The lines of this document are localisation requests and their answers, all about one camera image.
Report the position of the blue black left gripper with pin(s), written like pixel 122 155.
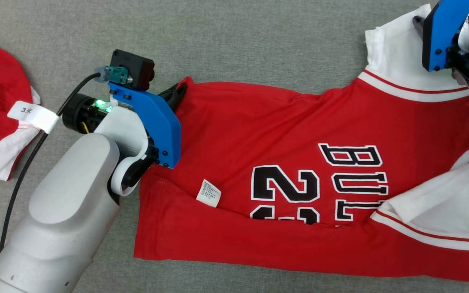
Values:
pixel 157 122

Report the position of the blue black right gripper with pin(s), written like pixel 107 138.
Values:
pixel 442 32

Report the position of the red basketball jersey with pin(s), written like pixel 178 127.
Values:
pixel 259 134

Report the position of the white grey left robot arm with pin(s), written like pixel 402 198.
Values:
pixel 67 211

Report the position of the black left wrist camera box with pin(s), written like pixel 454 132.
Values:
pixel 134 69

